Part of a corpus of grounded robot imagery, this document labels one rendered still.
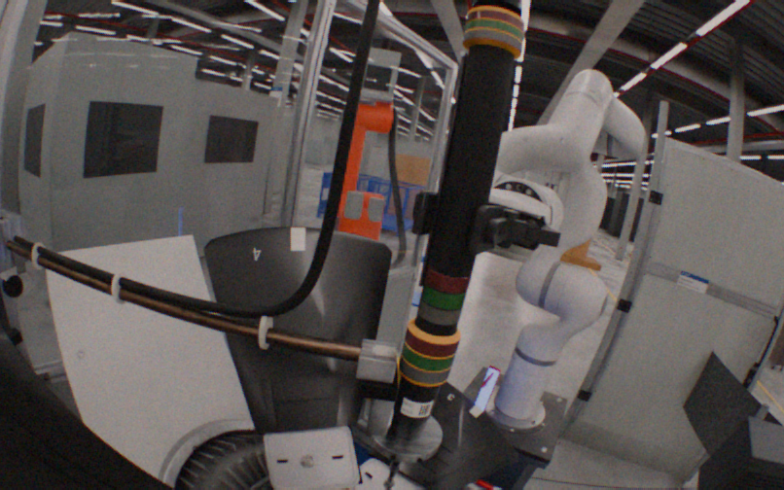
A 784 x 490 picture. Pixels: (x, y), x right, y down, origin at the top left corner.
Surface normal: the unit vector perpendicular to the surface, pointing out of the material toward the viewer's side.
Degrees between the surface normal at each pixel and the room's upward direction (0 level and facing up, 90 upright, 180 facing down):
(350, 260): 37
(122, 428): 50
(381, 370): 90
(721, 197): 91
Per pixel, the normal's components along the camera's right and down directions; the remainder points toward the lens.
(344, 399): 0.08, -0.54
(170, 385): 0.73, -0.40
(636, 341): -0.57, 0.11
